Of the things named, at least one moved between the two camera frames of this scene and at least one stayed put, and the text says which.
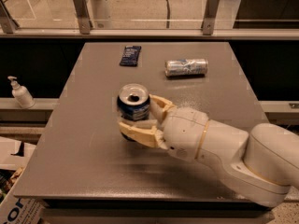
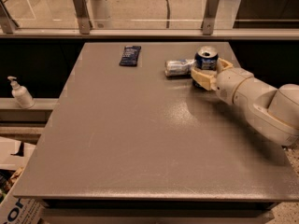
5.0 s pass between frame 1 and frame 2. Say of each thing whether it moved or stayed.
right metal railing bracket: stayed
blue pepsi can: moved
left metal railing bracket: stayed
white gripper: moved
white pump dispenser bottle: stayed
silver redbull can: stayed
